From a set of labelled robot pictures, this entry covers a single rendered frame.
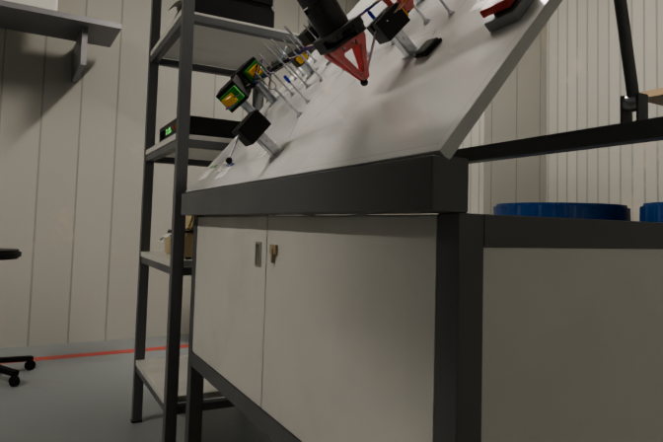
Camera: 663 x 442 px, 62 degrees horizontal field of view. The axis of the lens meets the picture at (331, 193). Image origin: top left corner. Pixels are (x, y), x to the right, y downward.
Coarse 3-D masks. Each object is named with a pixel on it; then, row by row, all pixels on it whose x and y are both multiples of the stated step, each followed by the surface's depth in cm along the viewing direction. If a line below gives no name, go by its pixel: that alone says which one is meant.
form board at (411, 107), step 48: (432, 0) 119; (384, 48) 118; (480, 48) 77; (528, 48) 71; (288, 96) 160; (336, 96) 118; (384, 96) 93; (432, 96) 77; (480, 96) 66; (240, 144) 159; (288, 144) 117; (336, 144) 93; (384, 144) 77; (432, 144) 66
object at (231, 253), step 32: (224, 224) 141; (256, 224) 122; (224, 256) 140; (256, 256) 120; (224, 288) 138; (256, 288) 119; (224, 320) 137; (256, 320) 118; (224, 352) 136; (256, 352) 118; (256, 384) 117
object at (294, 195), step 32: (416, 160) 65; (448, 160) 64; (192, 192) 154; (224, 192) 129; (256, 192) 111; (288, 192) 97; (320, 192) 86; (352, 192) 78; (384, 192) 71; (416, 192) 65; (448, 192) 63
